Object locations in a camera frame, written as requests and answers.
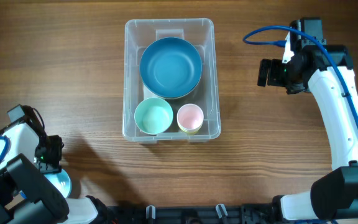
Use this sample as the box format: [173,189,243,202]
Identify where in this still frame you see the light blue bowl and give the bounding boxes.
[44,169,72,198]

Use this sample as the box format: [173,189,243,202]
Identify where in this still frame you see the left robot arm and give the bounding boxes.
[0,105,110,223]

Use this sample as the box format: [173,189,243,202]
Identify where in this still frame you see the yellow cup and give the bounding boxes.
[180,126,201,135]

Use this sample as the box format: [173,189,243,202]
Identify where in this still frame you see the green bowl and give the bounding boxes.
[134,98,173,135]

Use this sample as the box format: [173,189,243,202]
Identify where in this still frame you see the clear plastic storage container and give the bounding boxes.
[122,18,221,144]

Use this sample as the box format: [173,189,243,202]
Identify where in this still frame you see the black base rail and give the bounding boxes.
[108,203,282,224]

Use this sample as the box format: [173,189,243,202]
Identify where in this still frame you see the white label in container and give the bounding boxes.
[143,85,155,100]

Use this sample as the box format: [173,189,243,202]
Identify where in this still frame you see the pink cup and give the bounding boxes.
[177,103,204,129]

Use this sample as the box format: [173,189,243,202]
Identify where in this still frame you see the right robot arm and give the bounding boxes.
[257,17,358,223]

